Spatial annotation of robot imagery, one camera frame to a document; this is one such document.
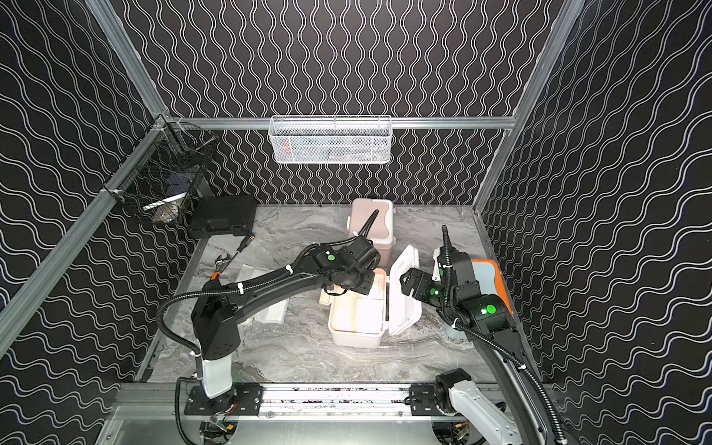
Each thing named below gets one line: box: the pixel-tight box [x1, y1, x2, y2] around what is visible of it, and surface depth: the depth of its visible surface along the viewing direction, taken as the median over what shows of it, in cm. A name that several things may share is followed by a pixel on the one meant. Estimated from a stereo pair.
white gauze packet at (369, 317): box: [356, 297, 384, 335], surface depth 77 cm
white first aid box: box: [328, 244, 422, 347], surface depth 78 cm
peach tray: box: [328, 267, 388, 335], surface depth 78 cm
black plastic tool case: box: [188, 194, 257, 240], surface depth 112 cm
